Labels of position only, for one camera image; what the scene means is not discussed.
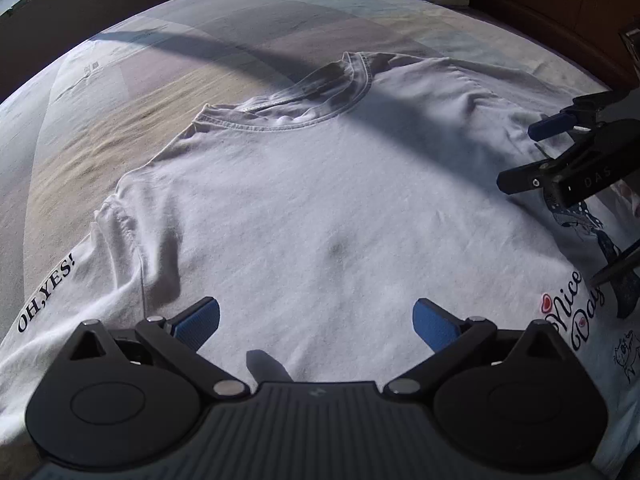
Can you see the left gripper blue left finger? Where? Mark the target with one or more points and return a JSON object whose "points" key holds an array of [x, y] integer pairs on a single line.
{"points": [[182, 335]]}

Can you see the floral patterned bed sheet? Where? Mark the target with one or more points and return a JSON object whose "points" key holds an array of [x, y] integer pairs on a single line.
{"points": [[112, 103]]}

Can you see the brown wooden headboard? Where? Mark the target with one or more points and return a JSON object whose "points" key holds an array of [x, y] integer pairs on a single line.
{"points": [[587, 32]]}

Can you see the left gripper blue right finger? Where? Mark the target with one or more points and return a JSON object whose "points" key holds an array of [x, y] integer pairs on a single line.
{"points": [[448, 335]]}

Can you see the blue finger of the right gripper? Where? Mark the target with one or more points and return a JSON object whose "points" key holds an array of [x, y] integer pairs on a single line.
{"points": [[529, 177], [582, 113]]}

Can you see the white printed t-shirt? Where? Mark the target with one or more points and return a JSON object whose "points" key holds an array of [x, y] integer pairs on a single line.
{"points": [[317, 215]]}

